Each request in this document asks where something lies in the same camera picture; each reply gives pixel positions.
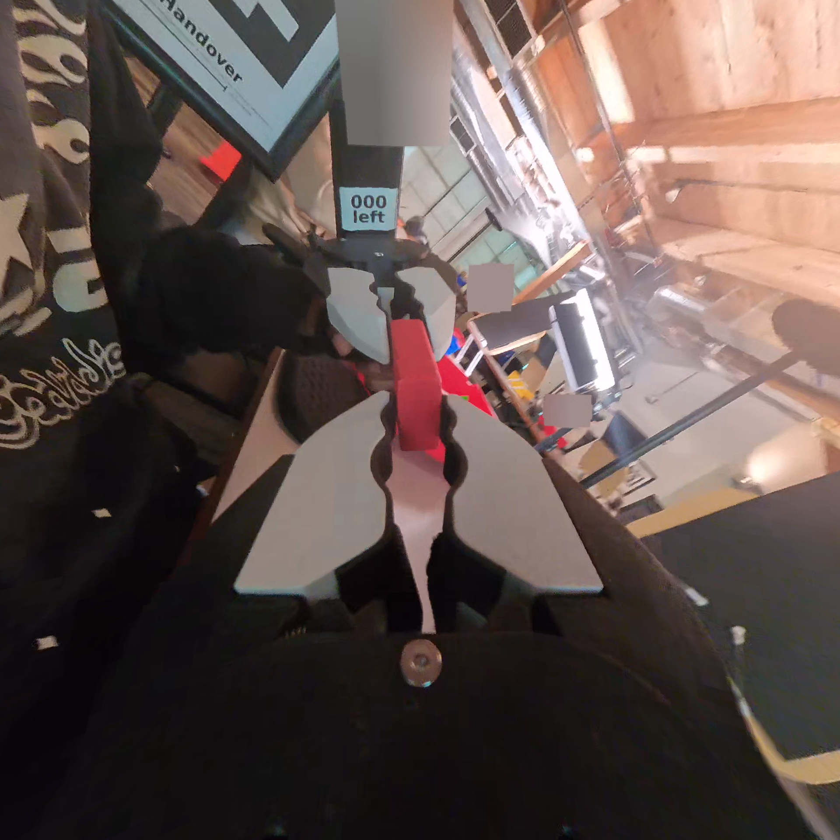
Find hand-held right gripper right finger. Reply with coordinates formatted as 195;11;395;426
440;394;606;605

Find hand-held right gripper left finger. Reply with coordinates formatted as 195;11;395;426
234;392;400;605

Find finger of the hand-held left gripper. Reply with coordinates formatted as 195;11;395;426
325;267;395;364
397;269;459;359

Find red plastic piece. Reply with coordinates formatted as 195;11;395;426
388;319;450;464

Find red plastic bin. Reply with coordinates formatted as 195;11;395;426
439;359;497;418

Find black dimpled pad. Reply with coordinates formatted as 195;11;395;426
290;352;371;426

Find bright light panel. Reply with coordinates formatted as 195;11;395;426
549;290;619;395

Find printed marker sign board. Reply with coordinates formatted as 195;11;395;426
103;0;345;181

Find black light stand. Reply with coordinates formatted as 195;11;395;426
578;300;840;489

